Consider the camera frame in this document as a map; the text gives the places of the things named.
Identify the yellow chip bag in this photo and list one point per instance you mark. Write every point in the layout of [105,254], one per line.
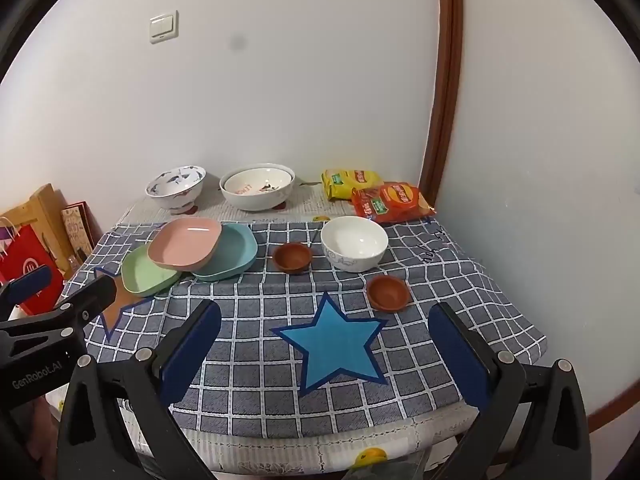
[345,182]

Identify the brown patterned card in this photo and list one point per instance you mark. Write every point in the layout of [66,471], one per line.
[77,225]

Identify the brown wooden door frame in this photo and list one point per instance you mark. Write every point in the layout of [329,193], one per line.
[446,60]

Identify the white light switch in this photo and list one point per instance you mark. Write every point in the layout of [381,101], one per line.
[164,27]

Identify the green square plate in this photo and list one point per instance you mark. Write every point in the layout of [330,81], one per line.
[145,275]

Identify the white bowl with orange lettering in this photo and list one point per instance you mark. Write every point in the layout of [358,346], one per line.
[257,181]

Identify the grey checked cloth with stars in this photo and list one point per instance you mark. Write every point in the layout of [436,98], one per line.
[260,320]

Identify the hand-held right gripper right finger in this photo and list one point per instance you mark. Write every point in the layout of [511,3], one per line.
[457,355]

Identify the pink square plate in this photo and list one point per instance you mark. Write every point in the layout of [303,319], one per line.
[185,242]

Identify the small brown bowl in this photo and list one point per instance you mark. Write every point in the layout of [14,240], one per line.
[292,257]
[389,294]

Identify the plain white bowl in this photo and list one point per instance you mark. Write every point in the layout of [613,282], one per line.
[355,240]

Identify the lace tablecloth with orange print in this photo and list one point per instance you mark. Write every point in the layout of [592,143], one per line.
[280,452]

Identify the teal square plate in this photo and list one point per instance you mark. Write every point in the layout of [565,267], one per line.
[235,255]

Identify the red chip bag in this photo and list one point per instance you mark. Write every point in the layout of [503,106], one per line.
[395,202]

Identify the red paper bag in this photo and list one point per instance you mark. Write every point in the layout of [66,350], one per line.
[25,260]

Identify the blue patterned white bowl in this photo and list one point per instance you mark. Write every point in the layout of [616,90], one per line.
[175,187]

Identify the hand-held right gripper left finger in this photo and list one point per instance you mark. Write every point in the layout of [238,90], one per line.
[192,350]

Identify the brown wooden baseboard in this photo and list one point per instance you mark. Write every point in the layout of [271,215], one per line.
[607,415]

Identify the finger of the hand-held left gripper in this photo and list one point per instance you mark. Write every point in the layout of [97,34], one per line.
[30,282]
[95,295]

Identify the large white swirl-pattern bowl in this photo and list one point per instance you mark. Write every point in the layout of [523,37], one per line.
[255,201]

